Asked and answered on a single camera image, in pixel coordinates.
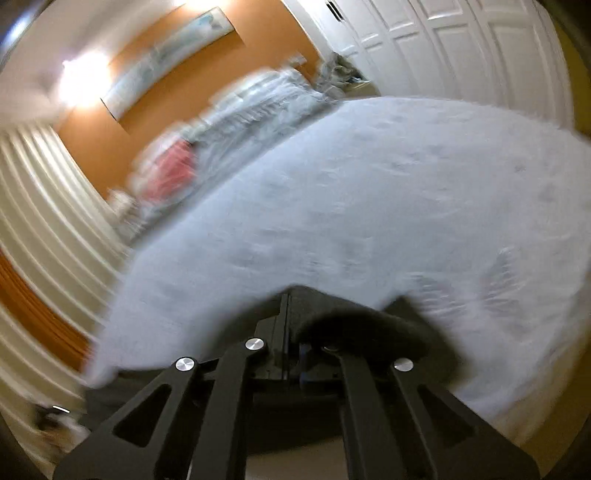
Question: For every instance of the orange curtain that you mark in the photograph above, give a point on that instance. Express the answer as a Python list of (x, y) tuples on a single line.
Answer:
[(37, 314)]

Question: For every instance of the light grey ruffled duvet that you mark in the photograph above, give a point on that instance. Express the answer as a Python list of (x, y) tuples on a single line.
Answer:
[(258, 120)]

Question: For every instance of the long framed wall picture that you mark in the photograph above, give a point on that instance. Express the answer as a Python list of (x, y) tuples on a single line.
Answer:
[(171, 55)]

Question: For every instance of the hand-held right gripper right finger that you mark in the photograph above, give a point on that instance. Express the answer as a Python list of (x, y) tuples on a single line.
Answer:
[(306, 369)]

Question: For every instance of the pile of grey clothes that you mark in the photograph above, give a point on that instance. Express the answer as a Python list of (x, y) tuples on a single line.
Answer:
[(337, 74)]

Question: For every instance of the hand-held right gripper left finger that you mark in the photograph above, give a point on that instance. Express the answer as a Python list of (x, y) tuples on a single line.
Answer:
[(272, 350)]

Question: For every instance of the red fleece blanket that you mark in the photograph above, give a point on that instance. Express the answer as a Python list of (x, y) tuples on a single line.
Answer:
[(171, 170)]

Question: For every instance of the white pleated curtain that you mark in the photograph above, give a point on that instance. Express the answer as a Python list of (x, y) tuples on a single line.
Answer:
[(41, 207)]

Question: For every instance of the dark grey pants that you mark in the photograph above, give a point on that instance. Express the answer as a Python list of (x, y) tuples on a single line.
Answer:
[(369, 327)]

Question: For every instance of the white panelled wardrobe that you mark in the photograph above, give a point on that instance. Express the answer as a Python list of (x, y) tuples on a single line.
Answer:
[(461, 46)]

